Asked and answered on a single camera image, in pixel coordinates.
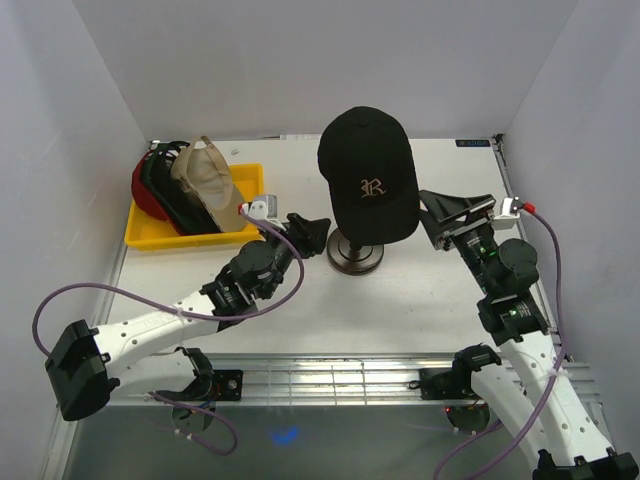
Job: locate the black cap gold letter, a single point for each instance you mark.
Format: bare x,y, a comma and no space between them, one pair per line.
366,159

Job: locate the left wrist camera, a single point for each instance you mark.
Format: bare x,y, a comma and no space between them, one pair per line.
263,209

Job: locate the dark green cap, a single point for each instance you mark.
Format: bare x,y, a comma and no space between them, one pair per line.
157,178

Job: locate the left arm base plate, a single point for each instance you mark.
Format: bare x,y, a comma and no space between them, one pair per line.
218,385

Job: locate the aluminium frame rail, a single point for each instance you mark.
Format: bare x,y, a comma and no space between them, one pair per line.
273,381

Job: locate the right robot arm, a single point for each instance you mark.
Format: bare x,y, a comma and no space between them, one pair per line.
520,377

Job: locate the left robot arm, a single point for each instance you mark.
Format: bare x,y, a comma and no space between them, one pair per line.
88,366

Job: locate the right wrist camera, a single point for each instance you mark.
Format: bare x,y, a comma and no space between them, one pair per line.
511,207

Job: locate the black cap in tray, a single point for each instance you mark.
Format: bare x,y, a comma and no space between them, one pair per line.
202,222

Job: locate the beige cap black letter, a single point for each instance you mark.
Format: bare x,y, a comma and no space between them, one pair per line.
203,175

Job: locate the red cap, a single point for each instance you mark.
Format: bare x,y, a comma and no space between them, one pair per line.
143,197

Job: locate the yellow plastic tray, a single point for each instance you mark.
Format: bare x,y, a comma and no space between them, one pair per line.
149,228

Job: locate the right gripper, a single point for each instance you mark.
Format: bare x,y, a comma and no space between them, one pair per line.
446,208

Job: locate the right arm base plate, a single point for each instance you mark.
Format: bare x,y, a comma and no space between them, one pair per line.
444,384

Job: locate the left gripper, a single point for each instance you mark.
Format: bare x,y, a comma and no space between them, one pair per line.
308,237

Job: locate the beige mannequin head stand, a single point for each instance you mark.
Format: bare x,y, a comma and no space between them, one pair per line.
351,259

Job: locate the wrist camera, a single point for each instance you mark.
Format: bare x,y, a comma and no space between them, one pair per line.
263,209
511,207

